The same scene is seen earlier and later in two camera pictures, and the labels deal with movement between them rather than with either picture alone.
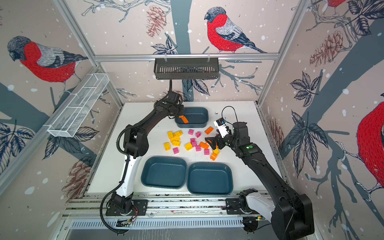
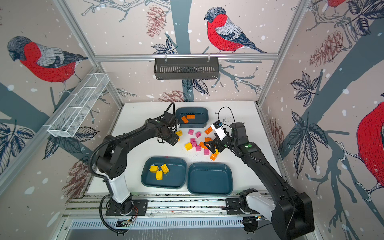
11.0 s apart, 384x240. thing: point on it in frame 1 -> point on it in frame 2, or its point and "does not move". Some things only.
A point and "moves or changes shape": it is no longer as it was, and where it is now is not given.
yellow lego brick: [175, 141] moves or changes shape
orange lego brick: [209, 130] does not move
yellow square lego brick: [188, 146] does not move
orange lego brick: [184, 119] does not move
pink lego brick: [193, 142] does not move
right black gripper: [215, 140] does not move
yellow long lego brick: [178, 133] does not move
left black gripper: [182, 110] -> [174, 140]
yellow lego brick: [167, 146] -> [153, 168]
